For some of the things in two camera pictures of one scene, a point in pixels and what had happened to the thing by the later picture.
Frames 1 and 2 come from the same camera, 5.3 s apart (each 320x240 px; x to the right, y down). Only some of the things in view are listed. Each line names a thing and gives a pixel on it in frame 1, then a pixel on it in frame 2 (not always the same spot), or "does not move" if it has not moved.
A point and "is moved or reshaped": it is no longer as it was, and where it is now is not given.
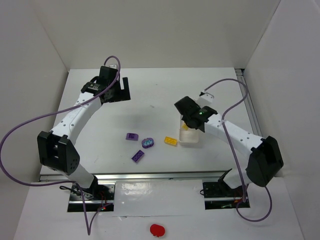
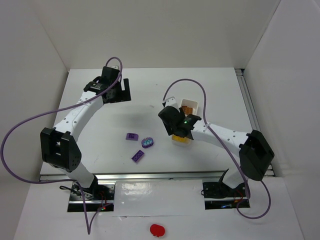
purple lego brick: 138,156 does not move
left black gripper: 119,92 does not move
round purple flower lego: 148,142 does not move
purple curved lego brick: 132,136 does not move
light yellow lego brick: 184,126 is moved or reshaped
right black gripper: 191,122 → 182,133
